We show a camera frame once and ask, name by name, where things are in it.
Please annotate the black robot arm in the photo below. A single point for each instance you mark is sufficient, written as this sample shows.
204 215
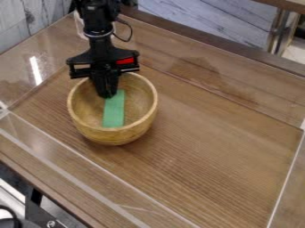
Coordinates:
99 14

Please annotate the metal table leg background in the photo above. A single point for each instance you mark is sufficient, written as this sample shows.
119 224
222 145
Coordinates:
283 31

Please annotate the red plush ball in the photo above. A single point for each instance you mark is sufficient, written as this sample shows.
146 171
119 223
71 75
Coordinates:
126 61

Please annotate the black table frame leg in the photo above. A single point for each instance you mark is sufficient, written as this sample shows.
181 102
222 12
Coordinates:
45 213

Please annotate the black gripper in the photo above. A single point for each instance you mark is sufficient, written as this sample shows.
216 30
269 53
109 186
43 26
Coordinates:
97 64

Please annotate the green stick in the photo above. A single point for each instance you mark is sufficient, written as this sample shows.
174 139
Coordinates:
114 110

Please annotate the clear acrylic tray wall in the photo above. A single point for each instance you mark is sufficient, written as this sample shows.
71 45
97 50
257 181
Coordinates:
86 189

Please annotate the brown wooden bowl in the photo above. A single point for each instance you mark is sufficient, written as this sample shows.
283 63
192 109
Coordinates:
85 106

